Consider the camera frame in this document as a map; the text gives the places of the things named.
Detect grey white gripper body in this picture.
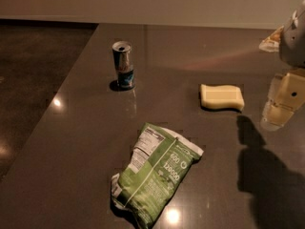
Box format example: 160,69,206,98
279,0,305,68

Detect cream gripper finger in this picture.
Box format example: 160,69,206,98
260,68,305,131
258,26,284,52

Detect green jalapeno chip bag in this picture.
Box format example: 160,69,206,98
111,123,203,229

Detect yellow sponge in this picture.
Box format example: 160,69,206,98
200,84,245,112

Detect silver blue drink can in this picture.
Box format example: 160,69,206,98
112,41,134,90

